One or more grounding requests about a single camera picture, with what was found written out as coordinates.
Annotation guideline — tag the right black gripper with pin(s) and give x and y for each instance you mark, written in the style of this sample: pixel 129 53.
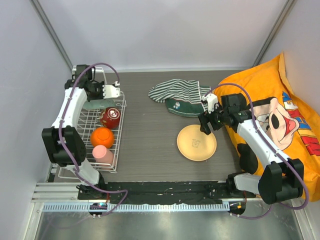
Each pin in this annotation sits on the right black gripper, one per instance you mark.
pixel 205 117

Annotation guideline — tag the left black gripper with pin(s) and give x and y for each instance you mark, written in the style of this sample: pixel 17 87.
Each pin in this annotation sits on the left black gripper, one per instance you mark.
pixel 100 85

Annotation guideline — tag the yellow round plate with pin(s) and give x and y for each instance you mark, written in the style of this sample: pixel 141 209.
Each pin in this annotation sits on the yellow round plate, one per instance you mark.
pixel 196 145

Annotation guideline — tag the light green divided tray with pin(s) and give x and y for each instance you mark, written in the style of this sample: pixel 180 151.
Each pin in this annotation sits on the light green divided tray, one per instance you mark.
pixel 99 104

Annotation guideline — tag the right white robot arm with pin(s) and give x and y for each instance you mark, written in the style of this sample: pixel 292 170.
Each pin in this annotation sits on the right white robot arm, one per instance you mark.
pixel 282 177

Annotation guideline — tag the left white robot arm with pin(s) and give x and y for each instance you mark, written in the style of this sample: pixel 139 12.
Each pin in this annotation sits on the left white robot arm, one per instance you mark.
pixel 62 141

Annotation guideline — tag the green striped towel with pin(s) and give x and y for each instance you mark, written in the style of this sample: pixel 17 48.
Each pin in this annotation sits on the green striped towel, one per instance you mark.
pixel 181 97

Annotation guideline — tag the red patterned cup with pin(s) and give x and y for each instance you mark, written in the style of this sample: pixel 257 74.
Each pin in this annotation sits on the red patterned cup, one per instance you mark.
pixel 110 117

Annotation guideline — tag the orange bowl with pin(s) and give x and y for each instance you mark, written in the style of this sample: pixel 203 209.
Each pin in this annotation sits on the orange bowl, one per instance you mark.
pixel 102 136

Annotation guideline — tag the pink cup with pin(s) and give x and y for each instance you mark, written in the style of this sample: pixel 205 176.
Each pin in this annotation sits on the pink cup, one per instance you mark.
pixel 102 155

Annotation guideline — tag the orange cartoon cloth bag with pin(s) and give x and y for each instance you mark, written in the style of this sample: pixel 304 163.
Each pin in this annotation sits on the orange cartoon cloth bag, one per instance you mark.
pixel 292 124

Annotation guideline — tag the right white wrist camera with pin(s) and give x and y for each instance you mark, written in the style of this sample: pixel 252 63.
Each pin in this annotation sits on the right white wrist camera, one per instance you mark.
pixel 211 100

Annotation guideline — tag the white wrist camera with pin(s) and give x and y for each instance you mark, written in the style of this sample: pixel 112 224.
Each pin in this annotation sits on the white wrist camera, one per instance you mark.
pixel 211 100
pixel 111 90

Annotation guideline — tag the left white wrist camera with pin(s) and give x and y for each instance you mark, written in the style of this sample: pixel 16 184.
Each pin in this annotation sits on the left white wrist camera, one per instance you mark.
pixel 111 90

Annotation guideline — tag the white wire dish rack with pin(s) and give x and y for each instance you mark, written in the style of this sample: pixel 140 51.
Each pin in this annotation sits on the white wire dish rack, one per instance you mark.
pixel 86 134

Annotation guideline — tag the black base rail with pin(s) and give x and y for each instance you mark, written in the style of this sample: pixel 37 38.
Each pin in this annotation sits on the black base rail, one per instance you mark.
pixel 163 192

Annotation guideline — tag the white slotted cable duct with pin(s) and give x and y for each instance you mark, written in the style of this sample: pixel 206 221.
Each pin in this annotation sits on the white slotted cable duct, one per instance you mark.
pixel 123 208

